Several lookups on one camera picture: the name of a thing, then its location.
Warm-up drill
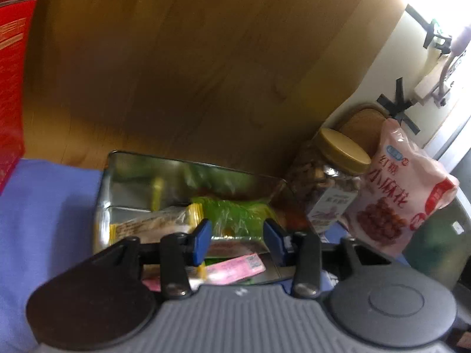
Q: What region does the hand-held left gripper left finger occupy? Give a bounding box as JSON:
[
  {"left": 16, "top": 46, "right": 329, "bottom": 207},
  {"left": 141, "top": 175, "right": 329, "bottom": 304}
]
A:
[{"left": 92, "top": 219, "right": 213, "bottom": 299}]

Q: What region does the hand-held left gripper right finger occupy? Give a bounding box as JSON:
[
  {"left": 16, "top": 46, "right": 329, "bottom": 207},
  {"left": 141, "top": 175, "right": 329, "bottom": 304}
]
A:
[{"left": 263, "top": 219, "right": 391, "bottom": 299}]

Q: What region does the long pink snack box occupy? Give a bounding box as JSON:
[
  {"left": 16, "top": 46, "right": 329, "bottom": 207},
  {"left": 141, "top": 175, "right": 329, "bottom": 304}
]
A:
[{"left": 202, "top": 253, "right": 266, "bottom": 285}]

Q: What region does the bright green snack packet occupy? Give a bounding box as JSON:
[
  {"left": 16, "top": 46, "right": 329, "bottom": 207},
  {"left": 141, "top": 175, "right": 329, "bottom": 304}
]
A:
[{"left": 191, "top": 197, "right": 282, "bottom": 239}]

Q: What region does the clear peanut brittle packet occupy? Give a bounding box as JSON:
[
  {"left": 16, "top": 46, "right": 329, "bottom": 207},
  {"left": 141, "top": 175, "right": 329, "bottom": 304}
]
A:
[{"left": 94, "top": 204, "right": 205, "bottom": 247}]

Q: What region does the black rectangular tin box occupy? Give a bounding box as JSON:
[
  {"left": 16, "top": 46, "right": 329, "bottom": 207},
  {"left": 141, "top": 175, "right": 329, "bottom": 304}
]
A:
[{"left": 92, "top": 150, "right": 297, "bottom": 285}]

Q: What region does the nut jar with gold lid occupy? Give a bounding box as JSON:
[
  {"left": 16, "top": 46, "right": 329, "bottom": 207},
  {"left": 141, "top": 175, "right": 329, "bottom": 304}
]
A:
[{"left": 287, "top": 128, "right": 372, "bottom": 234}]

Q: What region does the pink snack bag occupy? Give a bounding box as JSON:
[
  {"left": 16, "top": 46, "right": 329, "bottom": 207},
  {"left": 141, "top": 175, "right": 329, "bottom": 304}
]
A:
[{"left": 339, "top": 118, "right": 460, "bottom": 258}]

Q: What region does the round wooden board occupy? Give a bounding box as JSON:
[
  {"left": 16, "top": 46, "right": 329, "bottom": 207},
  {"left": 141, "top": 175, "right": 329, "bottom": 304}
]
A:
[{"left": 339, "top": 105, "right": 389, "bottom": 151}]

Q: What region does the wooden headboard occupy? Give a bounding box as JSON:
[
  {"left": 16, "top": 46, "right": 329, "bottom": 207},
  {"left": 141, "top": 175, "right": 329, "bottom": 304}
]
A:
[{"left": 22, "top": 0, "right": 409, "bottom": 192}]

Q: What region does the black tape cross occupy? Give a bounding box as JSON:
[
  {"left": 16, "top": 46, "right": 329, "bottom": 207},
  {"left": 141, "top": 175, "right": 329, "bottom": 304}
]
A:
[{"left": 377, "top": 77, "right": 422, "bottom": 135}]

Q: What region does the black tape strip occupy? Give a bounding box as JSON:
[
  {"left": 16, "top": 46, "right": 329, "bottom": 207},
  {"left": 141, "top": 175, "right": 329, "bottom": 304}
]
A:
[{"left": 407, "top": 4, "right": 453, "bottom": 55}]

